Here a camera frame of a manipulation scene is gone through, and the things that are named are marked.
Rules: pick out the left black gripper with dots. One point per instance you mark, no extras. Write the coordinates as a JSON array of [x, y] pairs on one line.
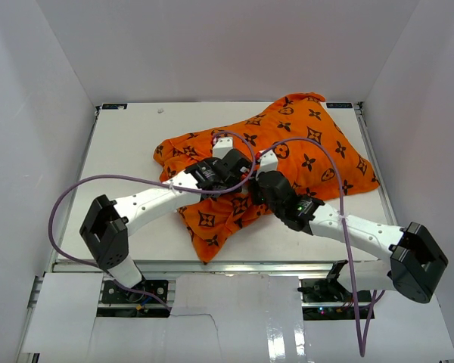
[[235, 183]]

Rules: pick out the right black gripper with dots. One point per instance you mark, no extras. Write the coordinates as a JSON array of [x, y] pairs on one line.
[[253, 189]]

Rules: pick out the orange patterned pillowcase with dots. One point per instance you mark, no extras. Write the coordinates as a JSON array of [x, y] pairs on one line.
[[313, 154]]

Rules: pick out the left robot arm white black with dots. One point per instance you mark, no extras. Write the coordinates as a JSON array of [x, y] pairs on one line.
[[109, 223]]

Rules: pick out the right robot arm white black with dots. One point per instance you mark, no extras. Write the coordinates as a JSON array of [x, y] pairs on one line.
[[408, 260]]

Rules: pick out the right blue table label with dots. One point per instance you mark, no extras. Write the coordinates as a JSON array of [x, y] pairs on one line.
[[339, 105]]

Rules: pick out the blue table label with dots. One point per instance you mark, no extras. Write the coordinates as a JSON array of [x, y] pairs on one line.
[[339, 105], [112, 106]]

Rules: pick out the left blue table label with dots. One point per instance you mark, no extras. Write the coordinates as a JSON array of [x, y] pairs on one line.
[[112, 106]]

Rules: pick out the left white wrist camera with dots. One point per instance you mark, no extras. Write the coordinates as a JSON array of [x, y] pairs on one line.
[[222, 146]]

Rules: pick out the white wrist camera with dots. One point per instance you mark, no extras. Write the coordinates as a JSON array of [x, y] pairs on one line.
[[267, 161], [222, 146]]

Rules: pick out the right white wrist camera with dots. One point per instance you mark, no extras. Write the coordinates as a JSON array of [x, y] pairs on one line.
[[267, 161]]

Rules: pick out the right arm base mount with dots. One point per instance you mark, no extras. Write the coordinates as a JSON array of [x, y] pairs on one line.
[[325, 299]]

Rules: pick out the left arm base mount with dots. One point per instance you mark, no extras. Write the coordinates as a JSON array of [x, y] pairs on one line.
[[144, 293]]

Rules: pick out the aluminium front rail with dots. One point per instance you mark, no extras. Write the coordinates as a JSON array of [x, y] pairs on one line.
[[233, 268]]

